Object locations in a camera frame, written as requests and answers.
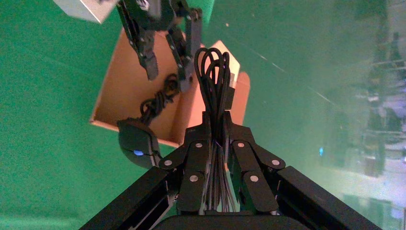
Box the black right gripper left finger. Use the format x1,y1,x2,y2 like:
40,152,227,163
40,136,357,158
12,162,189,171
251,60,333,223
158,111,213,213

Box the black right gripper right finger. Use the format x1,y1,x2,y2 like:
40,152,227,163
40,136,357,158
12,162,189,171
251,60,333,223
223,111,286,214

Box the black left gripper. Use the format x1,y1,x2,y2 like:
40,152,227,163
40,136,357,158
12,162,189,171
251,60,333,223
116,0,204,93

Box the black braided cable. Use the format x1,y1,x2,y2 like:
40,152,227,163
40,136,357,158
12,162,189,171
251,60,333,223
139,73,182,127

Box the black straight cable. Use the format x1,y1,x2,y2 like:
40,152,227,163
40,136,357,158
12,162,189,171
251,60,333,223
193,47,238,213

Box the black computer mouse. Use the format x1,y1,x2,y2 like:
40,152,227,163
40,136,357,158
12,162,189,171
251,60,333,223
116,117,161,170

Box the open brown cardboard box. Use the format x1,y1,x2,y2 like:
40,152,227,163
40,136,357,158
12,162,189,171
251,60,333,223
89,27,251,150

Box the large green table cloth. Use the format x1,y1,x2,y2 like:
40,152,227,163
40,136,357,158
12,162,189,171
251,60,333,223
0,0,246,230

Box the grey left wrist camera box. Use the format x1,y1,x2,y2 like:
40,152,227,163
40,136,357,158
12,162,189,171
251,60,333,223
52,0,120,25

